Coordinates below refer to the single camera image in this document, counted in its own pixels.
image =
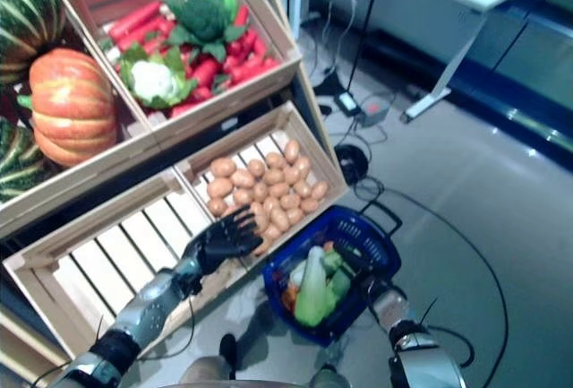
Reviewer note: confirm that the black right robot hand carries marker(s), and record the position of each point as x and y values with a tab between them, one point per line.
362	269

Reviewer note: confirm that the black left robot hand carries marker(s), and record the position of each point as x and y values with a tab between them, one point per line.
224	240

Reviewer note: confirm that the blue plastic shopping basket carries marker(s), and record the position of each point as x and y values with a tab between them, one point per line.
273	271

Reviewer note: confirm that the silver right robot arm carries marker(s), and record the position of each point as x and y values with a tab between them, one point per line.
389	307

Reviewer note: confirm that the green pepper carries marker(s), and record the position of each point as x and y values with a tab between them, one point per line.
332	261

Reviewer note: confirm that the small orange fruit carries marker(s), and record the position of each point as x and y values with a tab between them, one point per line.
291	297
329	246

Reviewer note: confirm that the brown potato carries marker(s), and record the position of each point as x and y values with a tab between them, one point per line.
243	178
256	167
303	166
219	187
275	160
223	167
243	197
273	176
279	190
319	190
292	175
292	150
310	204
260	191
302	188
290	201

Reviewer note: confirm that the silver right robot leg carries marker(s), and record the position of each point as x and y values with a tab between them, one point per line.
324	376

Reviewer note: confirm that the wooden potato crate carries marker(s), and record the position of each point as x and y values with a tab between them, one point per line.
320	155

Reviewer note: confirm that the wide slatted wooden crate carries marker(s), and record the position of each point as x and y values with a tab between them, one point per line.
89	231

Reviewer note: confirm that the wooden carrot crate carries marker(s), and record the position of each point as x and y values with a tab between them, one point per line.
224	101

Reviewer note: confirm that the wooden pumpkin crate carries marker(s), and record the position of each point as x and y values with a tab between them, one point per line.
80	182

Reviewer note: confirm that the grey box red button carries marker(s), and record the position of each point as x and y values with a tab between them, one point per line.
373	112

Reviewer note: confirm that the black power adapter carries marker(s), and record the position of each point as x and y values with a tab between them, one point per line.
348	102

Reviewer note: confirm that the red carrot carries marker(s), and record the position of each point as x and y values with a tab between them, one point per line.
134	20
143	35
206	73

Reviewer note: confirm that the white cauliflower green leaves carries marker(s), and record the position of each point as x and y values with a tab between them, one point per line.
152	79

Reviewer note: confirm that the small orange pumpkin green stem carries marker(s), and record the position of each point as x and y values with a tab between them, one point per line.
71	106

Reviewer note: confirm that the green striped pumpkin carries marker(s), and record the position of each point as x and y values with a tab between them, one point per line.
18	164
27	16

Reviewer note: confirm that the dark green broccoli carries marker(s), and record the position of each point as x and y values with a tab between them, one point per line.
201	18

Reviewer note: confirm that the black tripod stand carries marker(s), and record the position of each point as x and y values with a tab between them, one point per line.
365	25

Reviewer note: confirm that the white desk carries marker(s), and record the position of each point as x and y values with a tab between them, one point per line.
403	7

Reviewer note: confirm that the wooden display shelf frame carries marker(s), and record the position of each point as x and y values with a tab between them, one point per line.
27	347

